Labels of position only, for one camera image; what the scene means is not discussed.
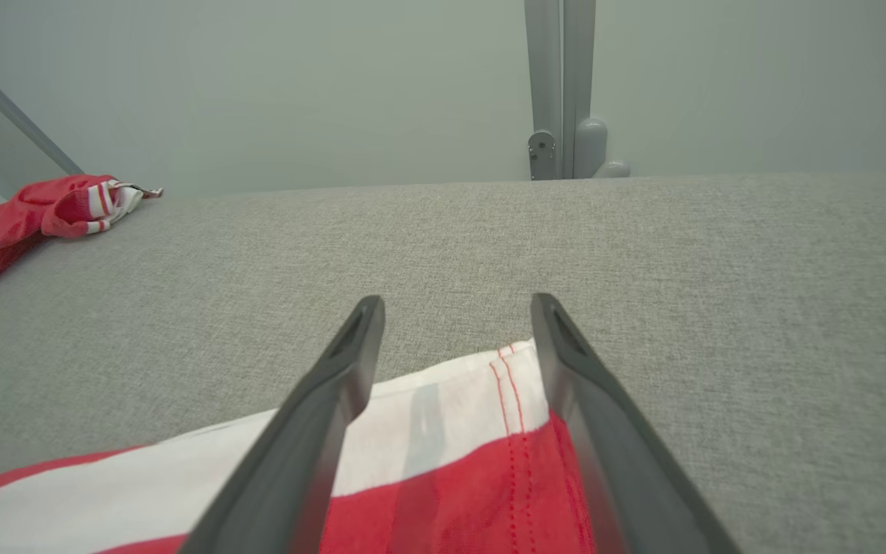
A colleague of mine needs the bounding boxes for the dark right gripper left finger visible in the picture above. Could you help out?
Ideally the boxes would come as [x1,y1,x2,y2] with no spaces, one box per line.
[179,295,386,554]

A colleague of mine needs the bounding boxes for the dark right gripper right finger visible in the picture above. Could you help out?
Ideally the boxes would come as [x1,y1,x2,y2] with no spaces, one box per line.
[530,292,740,554]

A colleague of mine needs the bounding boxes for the red shorts with white stripes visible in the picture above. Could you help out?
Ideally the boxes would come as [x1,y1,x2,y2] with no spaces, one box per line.
[0,339,598,554]

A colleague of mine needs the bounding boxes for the grey metal frame post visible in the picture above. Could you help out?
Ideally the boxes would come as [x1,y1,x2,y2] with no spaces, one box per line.
[524,0,632,182]

